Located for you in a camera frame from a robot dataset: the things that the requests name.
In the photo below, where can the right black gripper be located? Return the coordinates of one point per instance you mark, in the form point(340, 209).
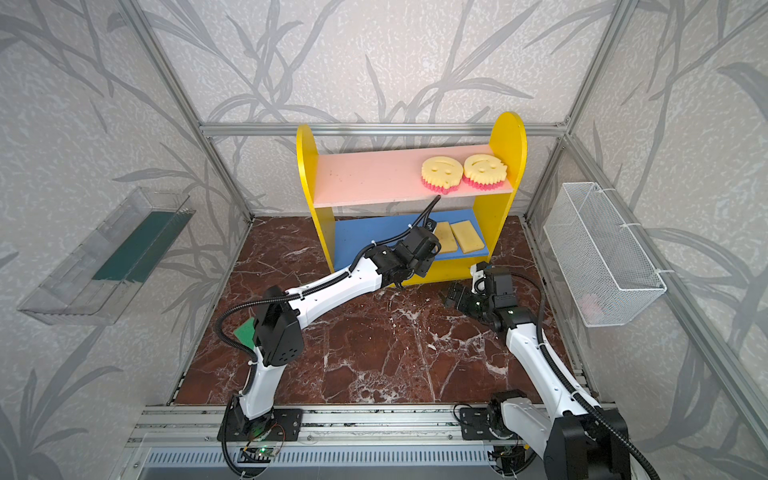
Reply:
point(466, 297)

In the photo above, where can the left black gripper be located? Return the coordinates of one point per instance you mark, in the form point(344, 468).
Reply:
point(424, 252)

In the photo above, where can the yellow rectangular sponge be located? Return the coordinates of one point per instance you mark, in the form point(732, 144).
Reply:
point(467, 237)

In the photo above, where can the yellow smiley sponge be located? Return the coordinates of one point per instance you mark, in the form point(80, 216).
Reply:
point(484, 172)
point(442, 174)

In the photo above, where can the green sponge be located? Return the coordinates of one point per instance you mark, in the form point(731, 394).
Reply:
point(245, 333)

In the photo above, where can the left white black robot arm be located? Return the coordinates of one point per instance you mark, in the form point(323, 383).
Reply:
point(281, 316)

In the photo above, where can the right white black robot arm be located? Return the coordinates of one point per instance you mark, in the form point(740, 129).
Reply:
point(573, 435)

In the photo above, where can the yellow pink blue shelf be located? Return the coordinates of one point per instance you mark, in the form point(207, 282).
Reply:
point(383, 177)

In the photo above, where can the green circuit board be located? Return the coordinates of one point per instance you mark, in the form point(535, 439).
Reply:
point(258, 455)

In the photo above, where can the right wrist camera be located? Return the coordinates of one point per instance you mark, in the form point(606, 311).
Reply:
point(478, 277)

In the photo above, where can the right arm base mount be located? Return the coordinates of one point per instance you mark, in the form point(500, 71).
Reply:
point(480, 423)

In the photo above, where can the white wire mesh basket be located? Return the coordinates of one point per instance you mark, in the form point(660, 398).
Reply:
point(609, 275)

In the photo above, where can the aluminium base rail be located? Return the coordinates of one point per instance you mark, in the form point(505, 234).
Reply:
point(420, 435)

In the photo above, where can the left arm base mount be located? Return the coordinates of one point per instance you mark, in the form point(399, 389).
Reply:
point(282, 424)

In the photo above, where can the clear plastic wall bin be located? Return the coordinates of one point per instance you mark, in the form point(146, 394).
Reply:
point(95, 283)

